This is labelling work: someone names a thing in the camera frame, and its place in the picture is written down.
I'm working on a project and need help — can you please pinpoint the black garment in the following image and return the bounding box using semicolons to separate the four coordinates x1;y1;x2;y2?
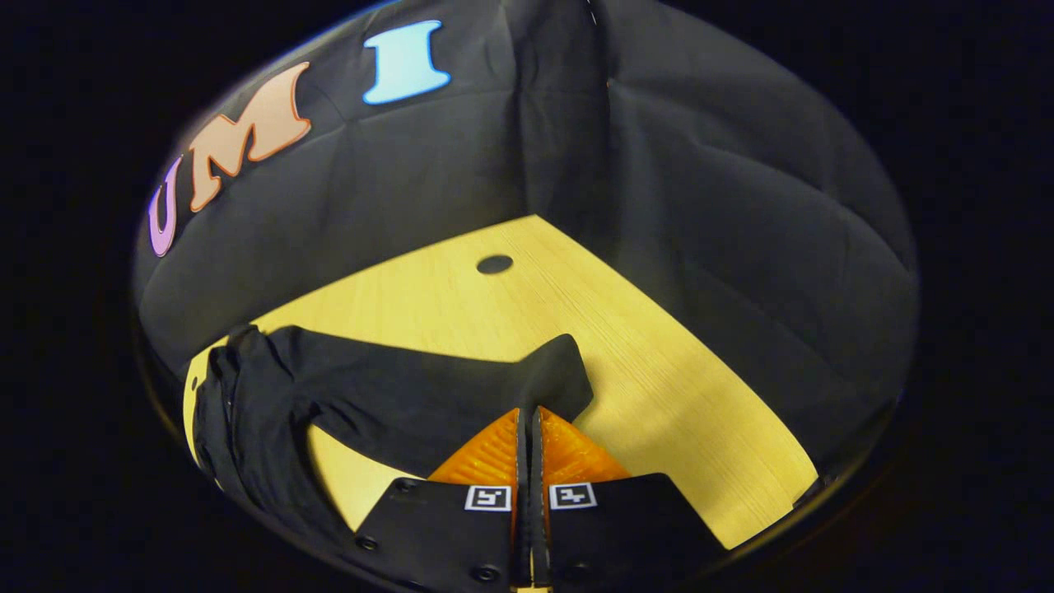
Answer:
194;324;595;569

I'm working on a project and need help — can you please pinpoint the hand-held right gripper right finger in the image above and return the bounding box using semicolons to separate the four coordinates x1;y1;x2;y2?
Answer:
531;406;727;593

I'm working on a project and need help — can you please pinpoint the black backdrop cloth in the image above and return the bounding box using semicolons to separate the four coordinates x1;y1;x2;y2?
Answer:
132;0;920;495

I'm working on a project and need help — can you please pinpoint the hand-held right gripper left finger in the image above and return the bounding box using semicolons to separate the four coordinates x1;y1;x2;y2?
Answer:
352;406;534;593

